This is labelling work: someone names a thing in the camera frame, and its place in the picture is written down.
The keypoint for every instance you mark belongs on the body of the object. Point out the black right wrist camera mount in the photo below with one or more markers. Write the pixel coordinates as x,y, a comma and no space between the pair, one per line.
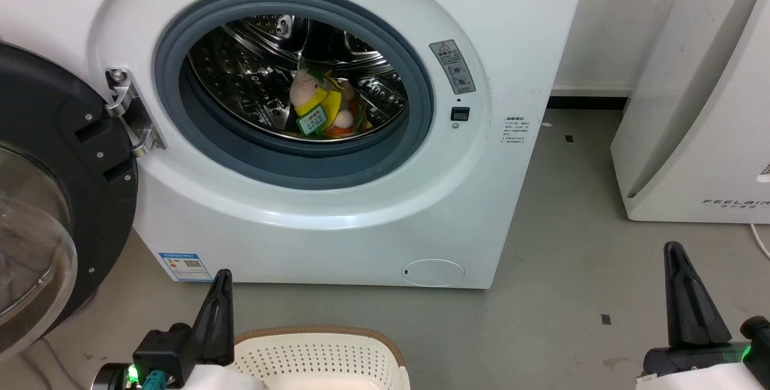
759,348

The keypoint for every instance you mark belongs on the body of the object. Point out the pink plush toy yellow clothes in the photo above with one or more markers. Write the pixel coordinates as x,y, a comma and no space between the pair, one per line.
308,94

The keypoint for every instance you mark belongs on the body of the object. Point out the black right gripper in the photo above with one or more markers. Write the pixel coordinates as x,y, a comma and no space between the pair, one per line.
692,359

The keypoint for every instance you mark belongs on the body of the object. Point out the round white filter cover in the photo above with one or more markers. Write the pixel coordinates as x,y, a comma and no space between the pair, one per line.
433,272

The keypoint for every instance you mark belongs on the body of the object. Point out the black door latch slot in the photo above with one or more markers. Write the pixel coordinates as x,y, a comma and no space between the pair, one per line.
460,114

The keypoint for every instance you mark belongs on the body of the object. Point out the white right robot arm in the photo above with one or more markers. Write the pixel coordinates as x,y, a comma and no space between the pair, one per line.
698,381

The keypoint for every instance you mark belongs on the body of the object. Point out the white perforated laundry basket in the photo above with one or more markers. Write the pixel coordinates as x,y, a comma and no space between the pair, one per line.
319,360

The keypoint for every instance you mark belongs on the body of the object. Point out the white air purifier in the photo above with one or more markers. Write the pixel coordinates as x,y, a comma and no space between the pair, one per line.
692,137

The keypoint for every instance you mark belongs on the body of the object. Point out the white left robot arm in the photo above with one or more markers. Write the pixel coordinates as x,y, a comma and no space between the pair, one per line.
222,380

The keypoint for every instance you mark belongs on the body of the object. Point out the blue energy label sticker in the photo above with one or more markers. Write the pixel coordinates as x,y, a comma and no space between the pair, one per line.
184,266

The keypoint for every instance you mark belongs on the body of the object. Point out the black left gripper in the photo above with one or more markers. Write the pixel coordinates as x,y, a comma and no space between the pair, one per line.
165,354

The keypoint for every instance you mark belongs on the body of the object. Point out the dark washing machine door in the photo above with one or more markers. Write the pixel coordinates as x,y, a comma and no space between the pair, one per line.
60,113

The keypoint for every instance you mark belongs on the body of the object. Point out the grey rubber door gasket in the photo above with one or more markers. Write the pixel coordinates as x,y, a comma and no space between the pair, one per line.
271,164

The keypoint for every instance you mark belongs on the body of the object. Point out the stainless steel washer drum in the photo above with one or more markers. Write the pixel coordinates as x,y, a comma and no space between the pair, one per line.
246,77

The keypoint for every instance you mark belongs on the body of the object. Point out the grey warning sticker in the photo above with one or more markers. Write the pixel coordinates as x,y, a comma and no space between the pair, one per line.
452,67

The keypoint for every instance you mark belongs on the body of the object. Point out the small printed text label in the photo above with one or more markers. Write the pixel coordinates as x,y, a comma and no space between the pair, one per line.
515,130

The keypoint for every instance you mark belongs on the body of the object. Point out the white front-load washing machine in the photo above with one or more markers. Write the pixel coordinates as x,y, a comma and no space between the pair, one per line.
511,47

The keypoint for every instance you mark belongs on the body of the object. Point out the metal door hinge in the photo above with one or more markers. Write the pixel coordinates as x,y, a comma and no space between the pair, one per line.
133,119

